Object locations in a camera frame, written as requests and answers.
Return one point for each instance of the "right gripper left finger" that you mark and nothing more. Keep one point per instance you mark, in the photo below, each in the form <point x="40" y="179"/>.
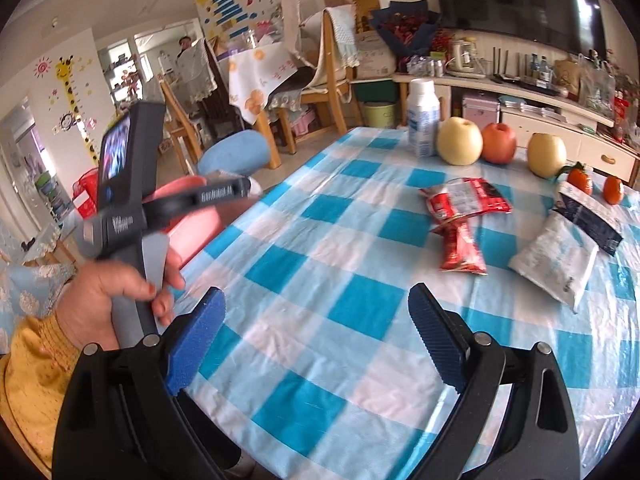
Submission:
<point x="122" y="418"/>

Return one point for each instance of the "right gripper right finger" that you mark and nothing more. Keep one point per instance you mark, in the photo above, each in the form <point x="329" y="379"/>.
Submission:
<point x="537" y="438"/>

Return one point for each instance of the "white feather print bag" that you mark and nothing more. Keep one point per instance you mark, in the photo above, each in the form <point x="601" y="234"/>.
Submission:
<point x="559" y="260"/>

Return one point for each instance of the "dark red bird packet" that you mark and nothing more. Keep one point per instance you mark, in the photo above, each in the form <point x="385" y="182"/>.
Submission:
<point x="460" y="253"/>

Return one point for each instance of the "dark blue white bag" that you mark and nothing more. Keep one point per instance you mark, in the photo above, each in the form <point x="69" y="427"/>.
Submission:
<point x="595" y="219"/>

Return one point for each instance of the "red Tea Talk packet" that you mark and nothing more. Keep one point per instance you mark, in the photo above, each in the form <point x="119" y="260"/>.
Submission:
<point x="463" y="198"/>

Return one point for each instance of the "yellow sleeve forearm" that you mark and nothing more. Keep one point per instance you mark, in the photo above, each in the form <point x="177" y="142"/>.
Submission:
<point x="34" y="379"/>

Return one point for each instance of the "pink plastic trash bin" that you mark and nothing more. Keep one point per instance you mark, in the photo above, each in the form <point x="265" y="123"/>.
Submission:
<point x="195" y="229"/>

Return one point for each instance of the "person's left hand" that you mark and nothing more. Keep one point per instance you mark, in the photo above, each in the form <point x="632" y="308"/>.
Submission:
<point x="84" y="309"/>

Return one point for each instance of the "blue cushioned stool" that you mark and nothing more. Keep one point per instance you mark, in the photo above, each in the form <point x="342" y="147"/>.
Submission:
<point x="244" y="153"/>

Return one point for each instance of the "person in background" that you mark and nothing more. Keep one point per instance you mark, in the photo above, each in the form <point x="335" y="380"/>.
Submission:
<point x="188" y="59"/>

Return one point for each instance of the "orange print table cover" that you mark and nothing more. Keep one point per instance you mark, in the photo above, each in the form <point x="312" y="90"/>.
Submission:
<point x="254" y="74"/>

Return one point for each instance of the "blue checkered tablecloth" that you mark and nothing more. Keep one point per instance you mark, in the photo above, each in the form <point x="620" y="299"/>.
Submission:
<point x="319" y="372"/>

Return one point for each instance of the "wooden dining chair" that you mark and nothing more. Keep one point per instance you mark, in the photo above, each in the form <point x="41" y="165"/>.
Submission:
<point x="327" y="98"/>

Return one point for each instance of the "orange tangerine with leaf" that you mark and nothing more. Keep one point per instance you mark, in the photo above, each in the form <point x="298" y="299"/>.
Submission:
<point x="577" y="176"/>

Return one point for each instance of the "green waste bucket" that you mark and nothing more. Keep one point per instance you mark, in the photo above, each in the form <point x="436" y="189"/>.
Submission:
<point x="379" y="114"/>

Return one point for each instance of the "yellow pear right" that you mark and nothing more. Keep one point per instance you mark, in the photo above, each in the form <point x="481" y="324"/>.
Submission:
<point x="546" y="155"/>

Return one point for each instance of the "yellow pear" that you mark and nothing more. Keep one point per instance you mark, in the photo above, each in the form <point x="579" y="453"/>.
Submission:
<point x="459" y="141"/>
<point x="546" y="155"/>

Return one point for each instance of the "red apple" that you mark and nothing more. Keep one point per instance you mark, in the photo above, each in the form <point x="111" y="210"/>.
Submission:
<point x="499" y="144"/>

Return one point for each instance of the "yellow pear left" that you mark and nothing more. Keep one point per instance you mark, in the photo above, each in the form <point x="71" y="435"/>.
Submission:
<point x="459" y="141"/>

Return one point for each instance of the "white milk bottle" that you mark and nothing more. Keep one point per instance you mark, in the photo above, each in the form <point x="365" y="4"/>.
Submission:
<point x="423" y="117"/>

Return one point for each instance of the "cream tv cabinet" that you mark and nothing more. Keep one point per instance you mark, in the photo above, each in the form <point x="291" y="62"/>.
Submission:
<point x="527" y="112"/>

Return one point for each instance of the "dark blue flower bouquet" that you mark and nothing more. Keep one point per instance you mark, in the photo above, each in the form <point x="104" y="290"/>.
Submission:
<point x="407" y="27"/>

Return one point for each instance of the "white electric kettle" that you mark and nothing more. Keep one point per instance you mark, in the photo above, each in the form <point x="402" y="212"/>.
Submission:
<point x="464" y="60"/>

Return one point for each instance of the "black flat television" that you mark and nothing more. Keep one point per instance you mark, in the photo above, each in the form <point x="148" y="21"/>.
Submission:
<point x="574" y="26"/>

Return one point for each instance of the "giraffe height wall sticker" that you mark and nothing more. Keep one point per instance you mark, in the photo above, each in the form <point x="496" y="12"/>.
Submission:
<point x="74" y="116"/>

